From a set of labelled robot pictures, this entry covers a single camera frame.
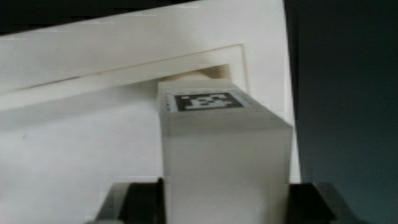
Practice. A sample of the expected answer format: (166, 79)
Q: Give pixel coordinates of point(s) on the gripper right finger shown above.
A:
(317, 206)

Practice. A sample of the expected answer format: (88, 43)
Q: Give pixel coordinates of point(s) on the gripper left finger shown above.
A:
(134, 205)

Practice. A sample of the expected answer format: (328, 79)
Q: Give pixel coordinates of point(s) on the white leg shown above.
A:
(226, 142)

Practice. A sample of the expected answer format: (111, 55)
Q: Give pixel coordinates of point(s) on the white square table top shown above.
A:
(81, 138)

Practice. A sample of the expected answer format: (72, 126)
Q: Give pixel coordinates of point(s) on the white front fence wall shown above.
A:
(90, 47)

